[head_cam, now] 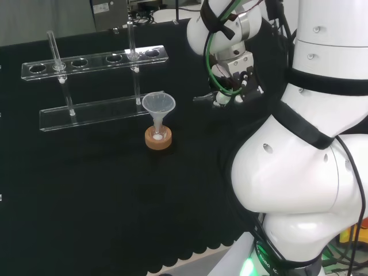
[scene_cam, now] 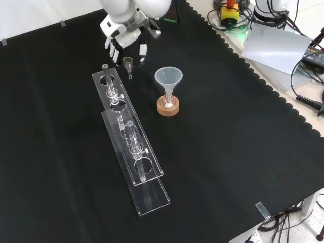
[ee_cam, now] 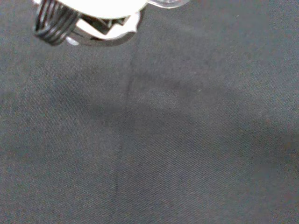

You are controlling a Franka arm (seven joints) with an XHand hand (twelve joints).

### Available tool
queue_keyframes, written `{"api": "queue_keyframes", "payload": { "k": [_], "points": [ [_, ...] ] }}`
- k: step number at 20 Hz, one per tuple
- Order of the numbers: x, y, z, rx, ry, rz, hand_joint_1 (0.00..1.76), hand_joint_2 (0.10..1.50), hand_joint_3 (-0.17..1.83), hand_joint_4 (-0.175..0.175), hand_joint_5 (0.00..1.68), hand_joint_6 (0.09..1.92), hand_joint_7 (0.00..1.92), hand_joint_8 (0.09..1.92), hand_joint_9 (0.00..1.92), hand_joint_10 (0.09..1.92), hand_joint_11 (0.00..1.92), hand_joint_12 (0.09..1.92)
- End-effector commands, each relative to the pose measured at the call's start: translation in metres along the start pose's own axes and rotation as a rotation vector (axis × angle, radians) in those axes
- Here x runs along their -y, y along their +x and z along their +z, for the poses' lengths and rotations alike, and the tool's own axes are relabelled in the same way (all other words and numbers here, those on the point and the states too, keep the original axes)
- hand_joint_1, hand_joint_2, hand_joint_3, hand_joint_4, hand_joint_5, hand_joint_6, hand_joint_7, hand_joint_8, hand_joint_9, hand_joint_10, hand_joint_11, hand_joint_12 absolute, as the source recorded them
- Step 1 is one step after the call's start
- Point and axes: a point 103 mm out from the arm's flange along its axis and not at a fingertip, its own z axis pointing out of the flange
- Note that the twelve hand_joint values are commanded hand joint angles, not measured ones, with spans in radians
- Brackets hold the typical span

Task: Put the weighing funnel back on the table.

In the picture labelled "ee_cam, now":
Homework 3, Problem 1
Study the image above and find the black bench cloth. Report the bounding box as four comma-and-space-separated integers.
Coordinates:
0, 0, 299, 224

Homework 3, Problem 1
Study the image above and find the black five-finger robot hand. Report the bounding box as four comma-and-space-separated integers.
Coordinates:
32, 0, 150, 47

